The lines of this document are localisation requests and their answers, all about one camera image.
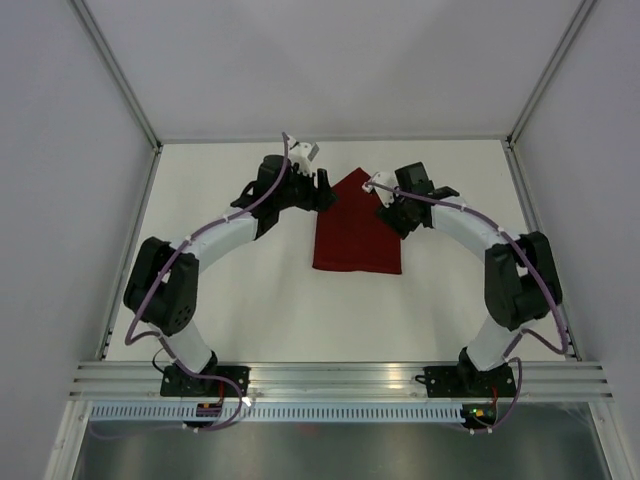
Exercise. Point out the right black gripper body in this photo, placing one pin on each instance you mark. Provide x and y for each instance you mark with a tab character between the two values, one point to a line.
397	216

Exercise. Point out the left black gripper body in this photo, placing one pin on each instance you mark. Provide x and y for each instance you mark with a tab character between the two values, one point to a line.
300	192

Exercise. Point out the dark red cloth napkin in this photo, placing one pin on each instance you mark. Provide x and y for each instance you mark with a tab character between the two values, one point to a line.
349	237

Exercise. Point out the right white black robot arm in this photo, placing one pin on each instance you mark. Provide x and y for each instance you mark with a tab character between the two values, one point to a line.
521	283

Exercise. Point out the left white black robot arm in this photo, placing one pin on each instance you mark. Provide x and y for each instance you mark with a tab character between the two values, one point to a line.
162	289

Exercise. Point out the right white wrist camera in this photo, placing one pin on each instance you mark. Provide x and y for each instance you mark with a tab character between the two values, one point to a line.
384	185

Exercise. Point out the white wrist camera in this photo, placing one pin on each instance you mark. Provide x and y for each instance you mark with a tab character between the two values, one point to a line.
302	152
384	185

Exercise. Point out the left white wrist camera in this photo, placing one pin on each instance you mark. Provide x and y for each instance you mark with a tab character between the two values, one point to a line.
302	152

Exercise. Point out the right aluminium side rail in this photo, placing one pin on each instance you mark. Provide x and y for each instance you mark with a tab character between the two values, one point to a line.
539	253

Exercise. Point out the aluminium side rail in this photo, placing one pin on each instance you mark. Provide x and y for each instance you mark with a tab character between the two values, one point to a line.
539	253
132	232

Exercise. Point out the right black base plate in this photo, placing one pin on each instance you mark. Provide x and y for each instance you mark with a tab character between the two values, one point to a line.
450	381

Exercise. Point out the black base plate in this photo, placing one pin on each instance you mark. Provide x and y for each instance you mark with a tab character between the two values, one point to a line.
450	381
176	383

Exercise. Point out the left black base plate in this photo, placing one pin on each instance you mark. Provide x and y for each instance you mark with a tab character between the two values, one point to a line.
176	383

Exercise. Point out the left aluminium side rail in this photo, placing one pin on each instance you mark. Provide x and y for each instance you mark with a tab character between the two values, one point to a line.
132	232

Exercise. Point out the left aluminium frame post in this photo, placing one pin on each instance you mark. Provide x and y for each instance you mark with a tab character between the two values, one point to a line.
99	41

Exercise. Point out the aluminium frame post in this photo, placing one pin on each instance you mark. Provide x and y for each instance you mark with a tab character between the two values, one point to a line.
568	38
99	41

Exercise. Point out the right aluminium frame post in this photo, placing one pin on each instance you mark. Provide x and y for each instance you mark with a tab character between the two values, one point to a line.
568	38

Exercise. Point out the front aluminium rail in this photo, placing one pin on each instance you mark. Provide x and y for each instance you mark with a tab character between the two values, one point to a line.
543	382

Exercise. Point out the white slotted cable duct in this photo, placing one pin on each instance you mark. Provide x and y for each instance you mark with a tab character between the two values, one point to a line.
280	412

